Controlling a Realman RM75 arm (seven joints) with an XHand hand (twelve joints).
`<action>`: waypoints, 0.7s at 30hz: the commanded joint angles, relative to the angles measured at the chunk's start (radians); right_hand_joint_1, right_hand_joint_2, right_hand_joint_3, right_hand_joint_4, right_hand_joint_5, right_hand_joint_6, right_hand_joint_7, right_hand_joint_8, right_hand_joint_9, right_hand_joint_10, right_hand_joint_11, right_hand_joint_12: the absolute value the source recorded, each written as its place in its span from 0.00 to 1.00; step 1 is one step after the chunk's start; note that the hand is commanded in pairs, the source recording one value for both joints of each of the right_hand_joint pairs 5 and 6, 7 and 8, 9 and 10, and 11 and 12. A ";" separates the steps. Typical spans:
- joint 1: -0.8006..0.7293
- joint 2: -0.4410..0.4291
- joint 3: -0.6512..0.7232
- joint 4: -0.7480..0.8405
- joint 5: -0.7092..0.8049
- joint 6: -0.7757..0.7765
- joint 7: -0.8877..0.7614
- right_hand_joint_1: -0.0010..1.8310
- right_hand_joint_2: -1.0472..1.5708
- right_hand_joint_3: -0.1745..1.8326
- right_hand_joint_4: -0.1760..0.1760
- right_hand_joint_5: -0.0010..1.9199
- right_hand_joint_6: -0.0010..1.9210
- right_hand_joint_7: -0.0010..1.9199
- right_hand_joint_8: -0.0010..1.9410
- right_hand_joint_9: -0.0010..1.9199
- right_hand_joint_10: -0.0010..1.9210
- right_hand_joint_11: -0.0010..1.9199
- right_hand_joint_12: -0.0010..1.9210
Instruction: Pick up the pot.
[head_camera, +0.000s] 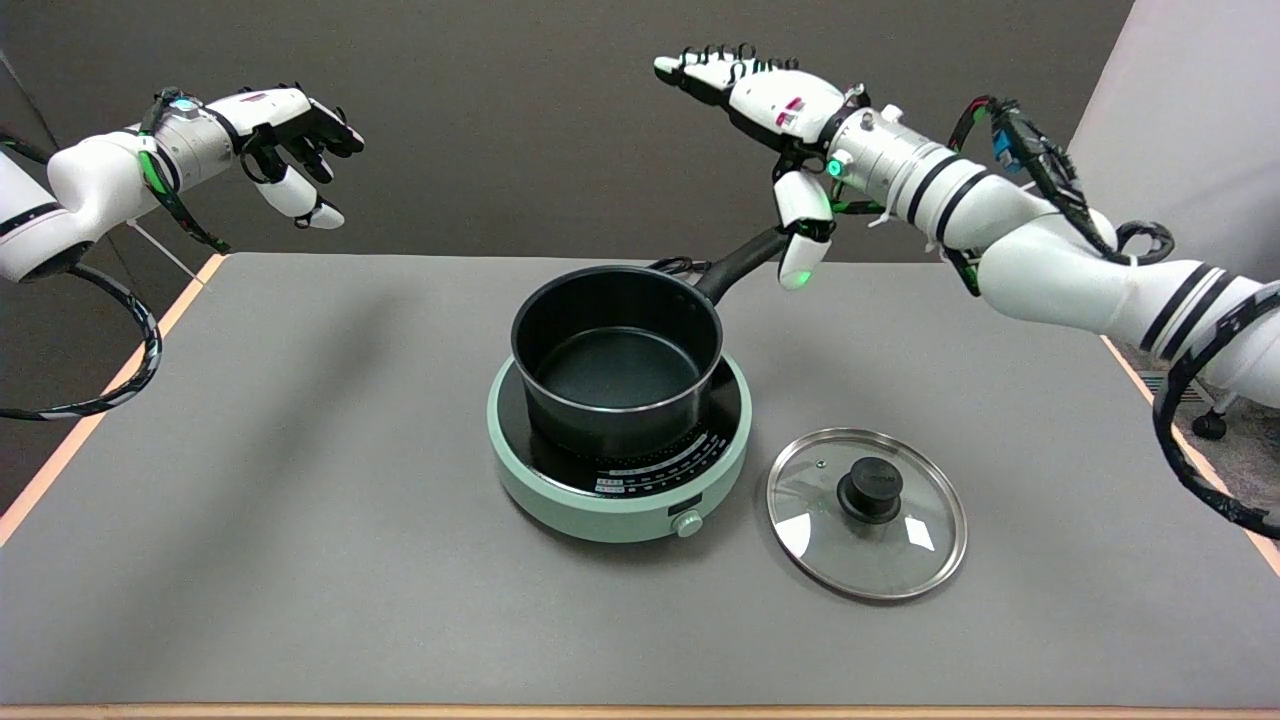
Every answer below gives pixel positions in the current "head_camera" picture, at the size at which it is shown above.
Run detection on floor vent grille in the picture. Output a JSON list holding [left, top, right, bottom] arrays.
[[1138, 370, 1203, 403]]

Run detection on green black wrist cable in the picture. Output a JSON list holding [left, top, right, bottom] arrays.
[[945, 95, 1176, 299], [137, 88, 233, 254]]

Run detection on black saucepan with long handle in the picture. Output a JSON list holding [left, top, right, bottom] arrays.
[[510, 228, 791, 461]]

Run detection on glass lid with black knob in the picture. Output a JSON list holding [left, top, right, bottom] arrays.
[[766, 428, 968, 602]]

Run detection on black braided cable loop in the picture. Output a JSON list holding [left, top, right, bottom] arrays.
[[1152, 283, 1280, 541], [0, 262, 163, 421]]

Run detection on mint green induction cooker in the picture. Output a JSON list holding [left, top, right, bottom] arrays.
[[487, 352, 753, 544]]

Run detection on wheeled stand leg with caster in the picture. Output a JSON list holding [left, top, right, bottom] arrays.
[[1190, 392, 1243, 441]]

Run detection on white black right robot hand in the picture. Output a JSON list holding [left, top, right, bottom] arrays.
[[654, 45, 853, 292]]

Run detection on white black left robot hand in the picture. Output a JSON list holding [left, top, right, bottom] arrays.
[[234, 83, 366, 231]]

